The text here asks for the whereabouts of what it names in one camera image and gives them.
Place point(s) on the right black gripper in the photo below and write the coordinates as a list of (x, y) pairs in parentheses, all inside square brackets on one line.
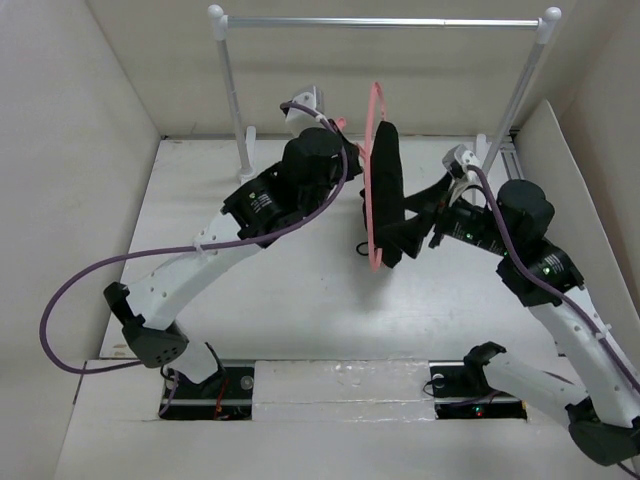
[(443, 211)]

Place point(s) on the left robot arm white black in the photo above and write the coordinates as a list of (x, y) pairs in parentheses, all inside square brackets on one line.
[(279, 199)]

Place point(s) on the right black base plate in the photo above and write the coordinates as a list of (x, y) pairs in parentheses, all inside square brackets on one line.
[(457, 397)]

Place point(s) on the aluminium rail right side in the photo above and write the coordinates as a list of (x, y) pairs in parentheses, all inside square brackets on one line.
[(510, 158)]

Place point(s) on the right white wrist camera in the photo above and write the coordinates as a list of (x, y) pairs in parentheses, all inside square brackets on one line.
[(457, 162)]

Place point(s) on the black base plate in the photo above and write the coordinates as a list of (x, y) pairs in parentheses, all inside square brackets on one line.
[(231, 399), (457, 397)]

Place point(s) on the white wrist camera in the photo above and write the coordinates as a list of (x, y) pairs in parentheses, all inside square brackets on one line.
[(457, 162), (296, 120)]

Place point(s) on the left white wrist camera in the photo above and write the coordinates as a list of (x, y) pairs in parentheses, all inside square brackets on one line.
[(296, 120)]

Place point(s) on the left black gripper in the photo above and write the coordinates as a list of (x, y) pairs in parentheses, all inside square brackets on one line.
[(352, 154)]

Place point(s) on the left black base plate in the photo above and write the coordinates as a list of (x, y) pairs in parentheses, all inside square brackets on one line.
[(231, 399)]

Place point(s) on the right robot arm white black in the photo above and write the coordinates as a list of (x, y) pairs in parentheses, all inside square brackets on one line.
[(602, 413)]

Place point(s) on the black trousers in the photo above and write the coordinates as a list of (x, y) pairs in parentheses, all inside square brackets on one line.
[(400, 222)]

